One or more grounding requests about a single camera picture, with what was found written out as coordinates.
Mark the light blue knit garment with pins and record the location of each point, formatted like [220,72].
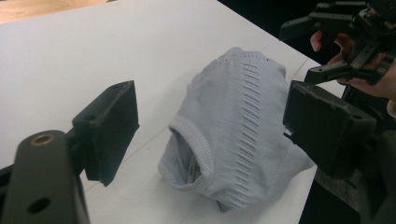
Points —
[233,130]

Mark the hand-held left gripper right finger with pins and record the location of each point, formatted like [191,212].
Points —
[323,127]

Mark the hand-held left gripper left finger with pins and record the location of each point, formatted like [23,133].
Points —
[106,130]

